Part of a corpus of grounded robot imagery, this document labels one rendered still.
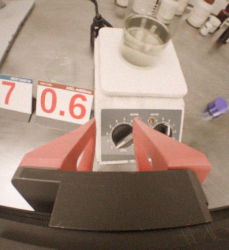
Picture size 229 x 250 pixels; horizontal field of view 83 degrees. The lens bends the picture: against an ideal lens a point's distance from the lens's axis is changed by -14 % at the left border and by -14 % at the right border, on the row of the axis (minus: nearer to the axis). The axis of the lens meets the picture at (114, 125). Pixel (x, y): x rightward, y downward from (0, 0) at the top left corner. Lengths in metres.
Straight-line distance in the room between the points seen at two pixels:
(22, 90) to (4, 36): 0.19
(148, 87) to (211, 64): 0.30
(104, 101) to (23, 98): 0.14
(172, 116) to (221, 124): 0.18
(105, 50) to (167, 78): 0.09
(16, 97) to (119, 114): 0.18
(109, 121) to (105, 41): 0.11
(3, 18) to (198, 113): 0.52
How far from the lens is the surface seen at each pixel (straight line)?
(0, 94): 0.30
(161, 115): 0.21
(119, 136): 0.20
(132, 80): 0.19
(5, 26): 0.46
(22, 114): 0.28
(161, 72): 0.22
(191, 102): 0.34
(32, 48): 0.37
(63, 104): 0.24
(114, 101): 0.19
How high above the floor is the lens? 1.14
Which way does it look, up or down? 70 degrees down
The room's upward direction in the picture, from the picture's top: 25 degrees clockwise
